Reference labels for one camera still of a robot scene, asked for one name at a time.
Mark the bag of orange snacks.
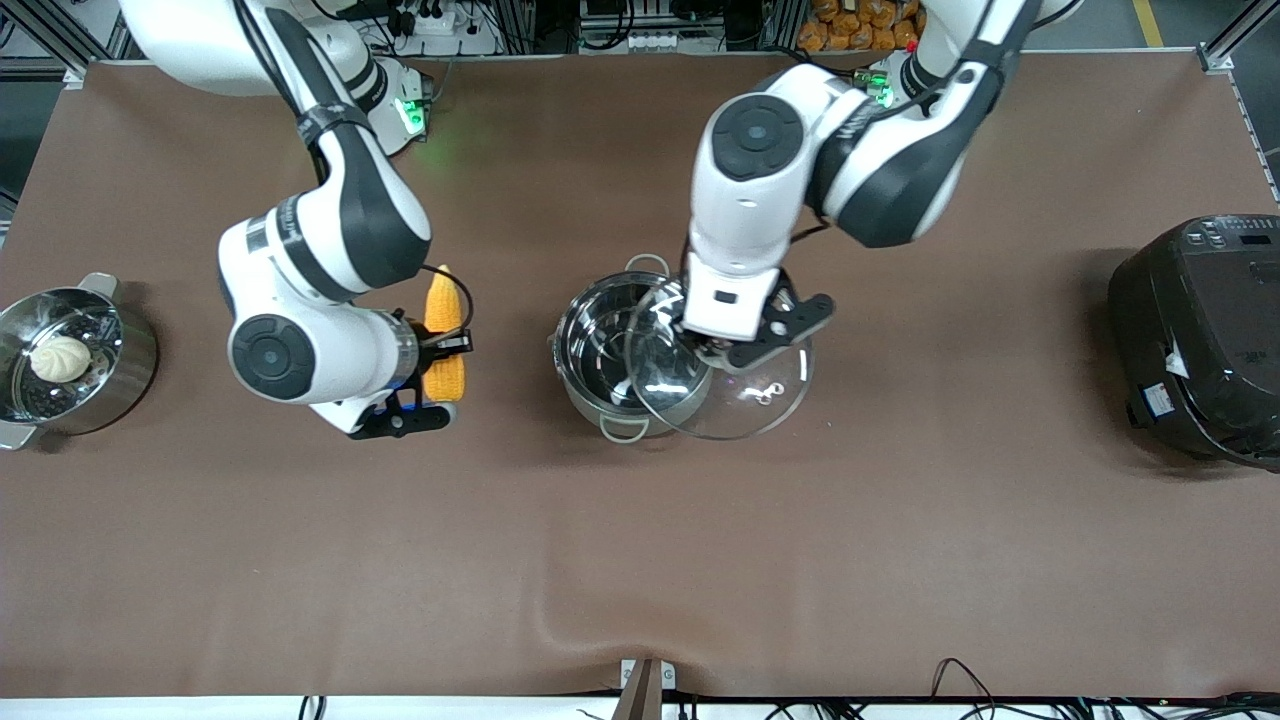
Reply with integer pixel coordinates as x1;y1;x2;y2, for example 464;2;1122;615
797;0;924;54

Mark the aluminium frame profile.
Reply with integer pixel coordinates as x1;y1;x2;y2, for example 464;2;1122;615
1198;12;1280;77
0;0;133;83

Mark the stainless steel cooking pot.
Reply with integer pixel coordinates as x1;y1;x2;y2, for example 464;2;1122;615
549;254;717;443

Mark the grey metal table bracket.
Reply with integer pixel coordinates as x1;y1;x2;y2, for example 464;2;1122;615
612;657;678;720

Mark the steel steamer pot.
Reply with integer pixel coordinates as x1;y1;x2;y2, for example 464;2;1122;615
0;272;159;451

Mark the looped black cable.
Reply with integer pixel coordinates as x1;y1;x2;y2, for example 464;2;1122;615
930;657;1003;706

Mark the brown table mat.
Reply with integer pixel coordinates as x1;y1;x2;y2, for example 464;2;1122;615
0;52;1280;699

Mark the yellow corn cob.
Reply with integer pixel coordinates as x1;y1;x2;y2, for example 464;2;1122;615
422;264;468;403

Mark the dark grey rice cooker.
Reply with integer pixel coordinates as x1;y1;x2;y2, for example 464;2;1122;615
1108;214;1280;472

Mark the round glass pot lid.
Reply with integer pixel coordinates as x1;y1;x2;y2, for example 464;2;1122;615
624;274;816;442

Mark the white steamed bun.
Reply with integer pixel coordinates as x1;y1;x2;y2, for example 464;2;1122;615
30;335;93;384

